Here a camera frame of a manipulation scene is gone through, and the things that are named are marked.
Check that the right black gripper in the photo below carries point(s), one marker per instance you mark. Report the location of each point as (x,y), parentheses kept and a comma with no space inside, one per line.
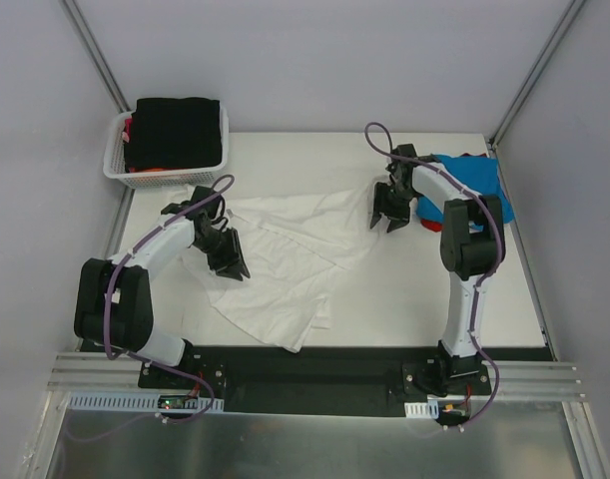
(392,201)

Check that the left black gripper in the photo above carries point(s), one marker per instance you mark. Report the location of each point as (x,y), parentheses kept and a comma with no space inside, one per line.
(225,250)

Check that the red t shirt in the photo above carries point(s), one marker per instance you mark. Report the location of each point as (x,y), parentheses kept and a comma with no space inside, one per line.
(431,224)

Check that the white t shirt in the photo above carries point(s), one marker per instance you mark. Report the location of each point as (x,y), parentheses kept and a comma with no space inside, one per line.
(299,250)

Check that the blue t shirt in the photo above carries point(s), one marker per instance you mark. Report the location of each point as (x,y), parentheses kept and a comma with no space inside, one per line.
(507,210)

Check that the white plastic basket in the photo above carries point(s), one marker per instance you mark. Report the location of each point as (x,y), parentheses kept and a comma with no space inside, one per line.
(114,167)

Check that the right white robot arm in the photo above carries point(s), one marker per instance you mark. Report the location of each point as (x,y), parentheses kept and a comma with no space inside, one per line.
(472,247)

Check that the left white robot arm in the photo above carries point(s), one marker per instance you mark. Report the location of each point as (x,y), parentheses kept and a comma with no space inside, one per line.
(114,306)

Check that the black t shirt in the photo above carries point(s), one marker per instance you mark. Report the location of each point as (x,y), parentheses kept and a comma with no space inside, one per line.
(174,134)

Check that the pink t shirt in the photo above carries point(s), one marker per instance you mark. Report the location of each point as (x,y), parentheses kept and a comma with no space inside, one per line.
(126,132)

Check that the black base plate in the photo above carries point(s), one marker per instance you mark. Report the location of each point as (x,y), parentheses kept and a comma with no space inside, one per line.
(338,381)

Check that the left white cable duct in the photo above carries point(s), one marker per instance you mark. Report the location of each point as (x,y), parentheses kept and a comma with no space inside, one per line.
(143,402)

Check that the white cable duct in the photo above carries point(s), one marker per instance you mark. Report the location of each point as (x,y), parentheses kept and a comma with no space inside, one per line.
(143,402)
(422,410)

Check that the aluminium rail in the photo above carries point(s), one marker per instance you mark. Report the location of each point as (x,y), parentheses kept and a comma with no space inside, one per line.
(529,381)

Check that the right white cable duct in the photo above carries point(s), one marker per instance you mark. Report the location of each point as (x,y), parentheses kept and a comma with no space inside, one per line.
(422,410)

